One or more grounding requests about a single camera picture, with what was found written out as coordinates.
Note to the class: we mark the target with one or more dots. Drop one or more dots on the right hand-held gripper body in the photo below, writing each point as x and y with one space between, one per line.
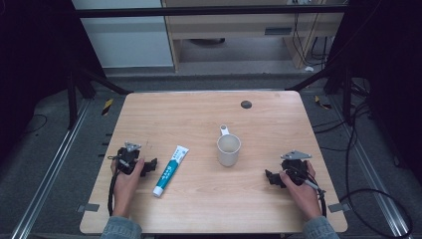
294 166

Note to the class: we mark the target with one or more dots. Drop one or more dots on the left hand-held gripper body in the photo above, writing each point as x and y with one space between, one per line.
127 156

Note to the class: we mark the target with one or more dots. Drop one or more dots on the white and teal toothpaste tube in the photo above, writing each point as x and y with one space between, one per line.
171 170

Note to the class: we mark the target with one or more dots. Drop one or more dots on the white cup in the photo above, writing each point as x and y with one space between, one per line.
228 147

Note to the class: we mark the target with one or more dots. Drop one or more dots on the person's left hand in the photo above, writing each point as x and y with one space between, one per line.
126 186

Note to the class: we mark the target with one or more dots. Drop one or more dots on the person's right hand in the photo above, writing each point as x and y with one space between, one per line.
300 195

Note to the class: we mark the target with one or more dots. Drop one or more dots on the yellow black tape strip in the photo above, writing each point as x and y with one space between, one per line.
322 103
107 107

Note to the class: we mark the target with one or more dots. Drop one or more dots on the wooden desk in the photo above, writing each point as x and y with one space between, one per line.
205 199

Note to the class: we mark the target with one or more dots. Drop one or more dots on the grey round table grommet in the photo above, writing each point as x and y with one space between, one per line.
246 104

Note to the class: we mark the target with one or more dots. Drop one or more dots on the black metal stand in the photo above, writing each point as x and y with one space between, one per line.
86 89
335 86

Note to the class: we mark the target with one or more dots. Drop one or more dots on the white cabinet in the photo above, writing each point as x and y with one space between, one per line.
126 36

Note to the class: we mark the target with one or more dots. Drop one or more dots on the grey metal table bracket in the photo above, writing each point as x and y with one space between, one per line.
339 207
88 207

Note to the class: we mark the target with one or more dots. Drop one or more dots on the aluminium floor rail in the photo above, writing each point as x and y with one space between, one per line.
371 169
49 169

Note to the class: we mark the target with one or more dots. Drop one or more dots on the black metal frame bar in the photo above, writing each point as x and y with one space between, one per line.
205 12

